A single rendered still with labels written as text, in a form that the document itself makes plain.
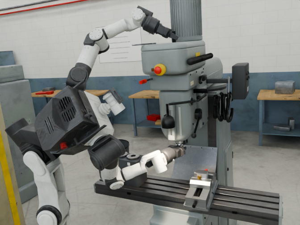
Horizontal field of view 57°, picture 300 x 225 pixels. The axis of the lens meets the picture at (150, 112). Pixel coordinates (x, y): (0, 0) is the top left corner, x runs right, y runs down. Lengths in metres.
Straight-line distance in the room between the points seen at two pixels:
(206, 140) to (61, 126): 1.16
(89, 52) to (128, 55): 5.04
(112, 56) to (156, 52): 5.39
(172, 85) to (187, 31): 0.40
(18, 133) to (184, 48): 0.95
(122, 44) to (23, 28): 3.12
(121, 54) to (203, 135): 4.84
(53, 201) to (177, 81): 0.93
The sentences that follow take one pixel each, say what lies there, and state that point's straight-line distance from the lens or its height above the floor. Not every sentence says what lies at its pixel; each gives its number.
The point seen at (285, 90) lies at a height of 0.95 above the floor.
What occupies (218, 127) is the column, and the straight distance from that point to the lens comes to 2.07.
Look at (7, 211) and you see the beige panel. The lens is 3.08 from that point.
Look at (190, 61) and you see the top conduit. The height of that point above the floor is 1.79.
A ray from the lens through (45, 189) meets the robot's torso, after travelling 1.65.
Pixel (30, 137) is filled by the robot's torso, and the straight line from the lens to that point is 1.55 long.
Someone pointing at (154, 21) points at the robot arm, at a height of 2.01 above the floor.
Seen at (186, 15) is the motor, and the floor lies 2.04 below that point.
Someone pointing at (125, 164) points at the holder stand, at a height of 1.12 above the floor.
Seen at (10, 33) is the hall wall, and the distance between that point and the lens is 9.08.
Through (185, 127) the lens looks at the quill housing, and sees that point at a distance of 1.63.
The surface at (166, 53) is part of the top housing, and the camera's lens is 1.44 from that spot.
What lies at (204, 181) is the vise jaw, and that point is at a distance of 1.75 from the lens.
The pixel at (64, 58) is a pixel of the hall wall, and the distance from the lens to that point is 7.74.
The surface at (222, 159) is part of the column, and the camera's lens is 2.18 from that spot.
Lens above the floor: 1.89
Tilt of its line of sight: 14 degrees down
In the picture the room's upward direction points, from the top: 5 degrees counter-clockwise
